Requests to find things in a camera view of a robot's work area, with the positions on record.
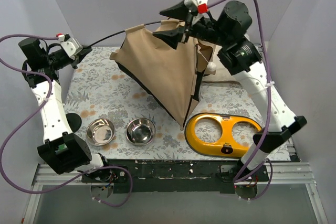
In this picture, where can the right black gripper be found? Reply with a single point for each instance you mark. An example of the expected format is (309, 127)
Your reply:
(187, 25)

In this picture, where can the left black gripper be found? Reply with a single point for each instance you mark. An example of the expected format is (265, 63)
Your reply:
(76, 57)

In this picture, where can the black tent pole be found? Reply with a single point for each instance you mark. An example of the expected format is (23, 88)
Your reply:
(115, 34)
(194, 99)

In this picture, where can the beige fabric pet tent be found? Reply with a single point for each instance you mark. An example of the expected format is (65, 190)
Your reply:
(163, 72)

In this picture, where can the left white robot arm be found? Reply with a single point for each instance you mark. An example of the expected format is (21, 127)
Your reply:
(62, 149)

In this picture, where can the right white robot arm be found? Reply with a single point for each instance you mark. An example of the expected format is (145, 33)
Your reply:
(243, 61)

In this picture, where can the cream fluffy pillow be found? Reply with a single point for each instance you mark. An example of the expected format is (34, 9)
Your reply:
(215, 71)

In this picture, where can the floral table mat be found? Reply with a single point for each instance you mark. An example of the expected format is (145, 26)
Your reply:
(100, 90)

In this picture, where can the left steel bowl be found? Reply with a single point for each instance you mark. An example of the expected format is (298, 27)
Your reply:
(100, 132)

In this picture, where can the steel bowl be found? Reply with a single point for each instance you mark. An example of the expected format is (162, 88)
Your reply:
(100, 132)
(140, 131)

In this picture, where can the right steel bowl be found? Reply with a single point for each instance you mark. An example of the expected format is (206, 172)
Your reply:
(140, 131)

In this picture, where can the yellow double bowl holder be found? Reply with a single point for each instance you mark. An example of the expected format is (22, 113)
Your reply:
(225, 146)

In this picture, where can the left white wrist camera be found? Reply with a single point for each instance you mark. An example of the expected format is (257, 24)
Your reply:
(70, 45)

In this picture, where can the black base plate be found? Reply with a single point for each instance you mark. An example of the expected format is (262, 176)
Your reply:
(144, 176)

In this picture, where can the aluminium frame rail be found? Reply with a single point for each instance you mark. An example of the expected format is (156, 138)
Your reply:
(288, 173)

